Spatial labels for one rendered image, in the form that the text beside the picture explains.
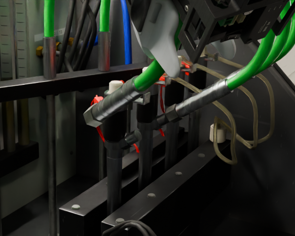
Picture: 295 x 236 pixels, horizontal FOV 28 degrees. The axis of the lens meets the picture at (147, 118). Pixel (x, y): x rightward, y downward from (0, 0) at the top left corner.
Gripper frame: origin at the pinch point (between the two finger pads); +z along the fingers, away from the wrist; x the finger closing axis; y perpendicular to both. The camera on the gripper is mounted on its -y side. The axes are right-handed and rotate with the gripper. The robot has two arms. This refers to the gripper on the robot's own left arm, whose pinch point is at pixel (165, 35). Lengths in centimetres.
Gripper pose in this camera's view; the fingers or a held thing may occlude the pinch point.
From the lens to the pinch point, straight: 50.1
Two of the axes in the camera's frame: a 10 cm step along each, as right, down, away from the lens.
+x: 8.9, -3.2, 3.3
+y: 4.3, 8.4, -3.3
